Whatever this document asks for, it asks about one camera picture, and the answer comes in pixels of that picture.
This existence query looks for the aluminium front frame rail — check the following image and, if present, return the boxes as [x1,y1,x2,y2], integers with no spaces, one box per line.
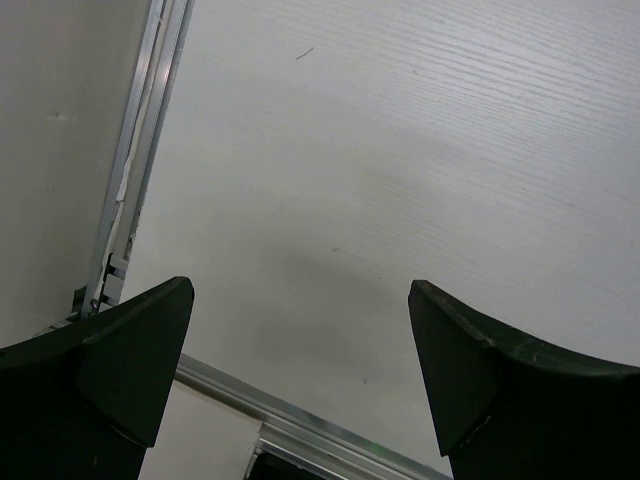
[175,354,447,479]

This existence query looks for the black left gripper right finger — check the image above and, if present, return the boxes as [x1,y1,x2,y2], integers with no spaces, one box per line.
[408,280,639,479]

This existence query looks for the aluminium side frame rail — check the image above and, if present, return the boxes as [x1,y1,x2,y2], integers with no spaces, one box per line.
[37,0,194,335]

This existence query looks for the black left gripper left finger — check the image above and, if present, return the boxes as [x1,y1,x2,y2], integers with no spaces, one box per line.
[1,276,195,479]

